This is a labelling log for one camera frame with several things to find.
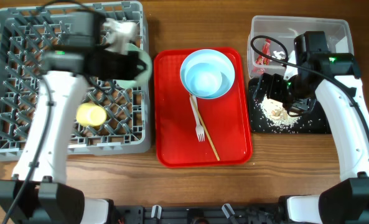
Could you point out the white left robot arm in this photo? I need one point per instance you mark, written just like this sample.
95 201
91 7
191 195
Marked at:
96 46

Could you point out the black rectangular tray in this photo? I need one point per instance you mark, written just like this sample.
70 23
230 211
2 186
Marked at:
313 123

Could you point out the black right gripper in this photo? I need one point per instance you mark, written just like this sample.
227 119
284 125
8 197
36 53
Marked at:
303 106

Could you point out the white napkin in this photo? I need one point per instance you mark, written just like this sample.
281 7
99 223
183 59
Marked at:
279 55

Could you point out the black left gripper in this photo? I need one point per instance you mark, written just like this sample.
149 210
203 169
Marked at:
140 66

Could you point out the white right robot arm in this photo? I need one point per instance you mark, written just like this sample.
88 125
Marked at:
334 80

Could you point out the clear plastic bin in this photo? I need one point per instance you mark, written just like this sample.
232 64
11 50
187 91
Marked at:
285 29

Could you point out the light green bowl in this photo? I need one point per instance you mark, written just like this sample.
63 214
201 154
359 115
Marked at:
141 70

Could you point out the red plastic tray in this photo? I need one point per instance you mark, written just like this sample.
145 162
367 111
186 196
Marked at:
226 118

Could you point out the yellow plastic cup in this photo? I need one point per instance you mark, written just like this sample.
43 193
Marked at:
89 114

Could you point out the white plastic fork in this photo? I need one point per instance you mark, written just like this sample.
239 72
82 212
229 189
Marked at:
199 128

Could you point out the small light blue bowl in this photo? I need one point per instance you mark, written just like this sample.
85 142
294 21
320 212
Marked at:
208 80

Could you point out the large light blue plate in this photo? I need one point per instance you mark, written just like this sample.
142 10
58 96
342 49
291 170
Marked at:
204 55

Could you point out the red snack wrapper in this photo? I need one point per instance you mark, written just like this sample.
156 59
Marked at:
261 60

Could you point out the pile of rice scraps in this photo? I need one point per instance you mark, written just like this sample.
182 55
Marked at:
276 115

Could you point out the grey plastic dishwasher rack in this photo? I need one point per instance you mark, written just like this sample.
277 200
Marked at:
25 34

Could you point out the wooden chopstick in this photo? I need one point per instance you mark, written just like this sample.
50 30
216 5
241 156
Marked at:
207 137

